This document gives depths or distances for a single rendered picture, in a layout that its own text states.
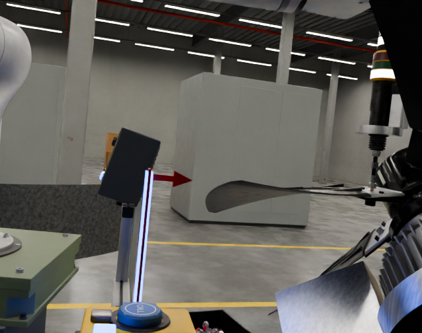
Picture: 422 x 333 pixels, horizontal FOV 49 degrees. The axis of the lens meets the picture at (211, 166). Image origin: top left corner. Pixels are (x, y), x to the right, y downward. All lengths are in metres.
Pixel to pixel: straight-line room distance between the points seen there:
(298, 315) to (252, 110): 6.44
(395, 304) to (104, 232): 2.18
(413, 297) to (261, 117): 6.61
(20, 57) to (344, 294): 0.69
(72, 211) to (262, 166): 4.99
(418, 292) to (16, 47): 0.76
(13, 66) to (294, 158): 6.67
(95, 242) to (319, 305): 2.02
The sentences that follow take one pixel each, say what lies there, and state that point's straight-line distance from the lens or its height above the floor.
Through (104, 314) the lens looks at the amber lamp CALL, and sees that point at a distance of 0.44.
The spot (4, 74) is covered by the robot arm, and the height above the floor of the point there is 1.32.
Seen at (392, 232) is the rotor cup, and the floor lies 1.13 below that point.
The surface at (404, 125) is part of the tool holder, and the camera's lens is 0.76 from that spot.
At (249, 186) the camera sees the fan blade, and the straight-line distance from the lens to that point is 0.61.
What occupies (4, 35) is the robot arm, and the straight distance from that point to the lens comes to 0.91.
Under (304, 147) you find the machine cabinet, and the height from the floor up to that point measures 1.30.
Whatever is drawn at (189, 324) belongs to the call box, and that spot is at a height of 1.07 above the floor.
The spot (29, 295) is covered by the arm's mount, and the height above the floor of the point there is 0.98.
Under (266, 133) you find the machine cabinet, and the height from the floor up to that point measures 1.45.
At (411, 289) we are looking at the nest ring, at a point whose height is 1.09.
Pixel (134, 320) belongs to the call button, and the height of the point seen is 1.08.
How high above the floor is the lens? 1.24
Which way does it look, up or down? 3 degrees down
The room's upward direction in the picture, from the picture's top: 6 degrees clockwise
